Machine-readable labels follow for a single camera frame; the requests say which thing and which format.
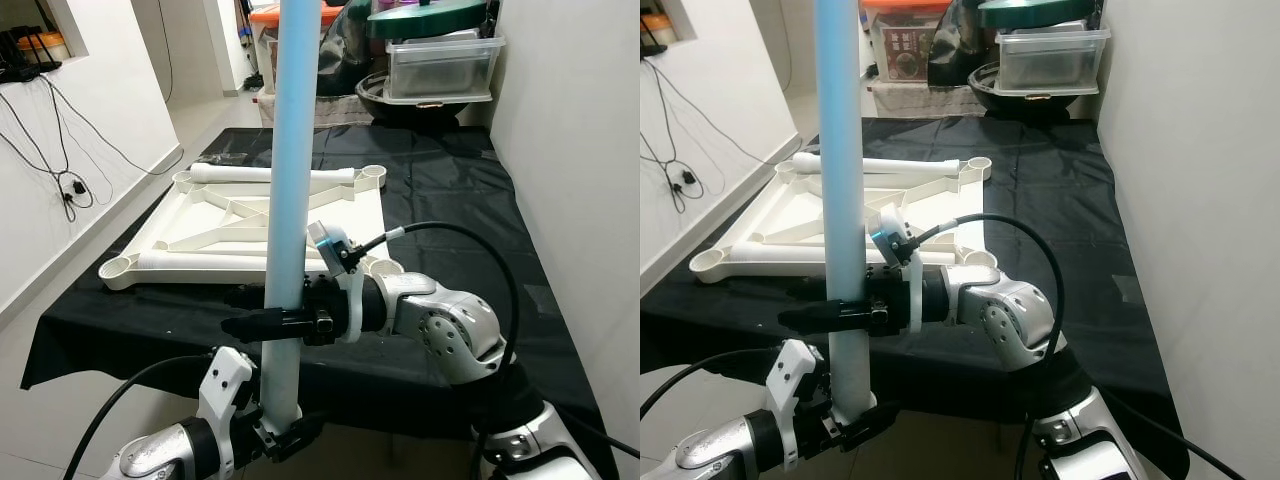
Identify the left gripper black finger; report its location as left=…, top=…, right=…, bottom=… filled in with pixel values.
left=845, top=396, right=903, bottom=443
left=280, top=408, right=327, bottom=451

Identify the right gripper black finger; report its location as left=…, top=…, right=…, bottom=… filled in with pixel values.
left=220, top=306, right=336, bottom=344
left=777, top=298, right=896, bottom=337

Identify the white plastic table leg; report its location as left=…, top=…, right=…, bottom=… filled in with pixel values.
left=792, top=152, right=966, bottom=176
left=815, top=0, right=883, bottom=426
left=133, top=250, right=336, bottom=273
left=188, top=163, right=358, bottom=185
left=728, top=245, right=961, bottom=269
left=258, top=0, right=323, bottom=436

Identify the white plastic children table top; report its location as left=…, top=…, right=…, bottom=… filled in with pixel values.
left=98, top=165, right=406, bottom=293
left=688, top=153, right=1001, bottom=286

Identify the grey cloth covered ledge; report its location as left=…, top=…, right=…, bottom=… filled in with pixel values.
left=868, top=80, right=986, bottom=119
left=258, top=88, right=376, bottom=128

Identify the black round basin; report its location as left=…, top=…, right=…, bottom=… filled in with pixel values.
left=968, top=62, right=1101, bottom=116
left=357, top=70, right=496, bottom=126

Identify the shiny black plastic bag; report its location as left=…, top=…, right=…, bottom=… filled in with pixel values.
left=318, top=0, right=376, bottom=98
left=928, top=0, right=986, bottom=89

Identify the clear box with orange lid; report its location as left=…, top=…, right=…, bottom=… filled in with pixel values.
left=860, top=0, right=946, bottom=86
left=248, top=3, right=346, bottom=96

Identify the clear plastic storage box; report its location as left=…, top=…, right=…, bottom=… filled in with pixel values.
left=995, top=25, right=1113, bottom=96
left=385, top=35, right=506, bottom=104

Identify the dark green round lid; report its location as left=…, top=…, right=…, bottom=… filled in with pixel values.
left=368, top=0, right=491, bottom=41
left=978, top=0, right=1101, bottom=29

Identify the black wifi router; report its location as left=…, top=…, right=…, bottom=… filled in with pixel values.
left=640, top=10, right=676, bottom=56
left=0, top=28, right=63, bottom=83

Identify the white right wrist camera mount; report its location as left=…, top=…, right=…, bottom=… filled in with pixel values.
left=305, top=220, right=369, bottom=341
left=868, top=205, right=926, bottom=336

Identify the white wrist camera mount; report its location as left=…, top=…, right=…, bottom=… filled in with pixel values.
left=868, top=205, right=926, bottom=336
left=198, top=345, right=257, bottom=443
left=305, top=220, right=369, bottom=341
left=765, top=338, right=826, bottom=441

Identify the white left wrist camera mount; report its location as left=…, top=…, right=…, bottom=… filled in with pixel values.
left=765, top=338, right=826, bottom=441
left=198, top=345, right=257, bottom=443

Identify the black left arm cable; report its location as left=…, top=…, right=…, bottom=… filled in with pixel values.
left=60, top=352, right=216, bottom=480
left=640, top=348, right=781, bottom=421

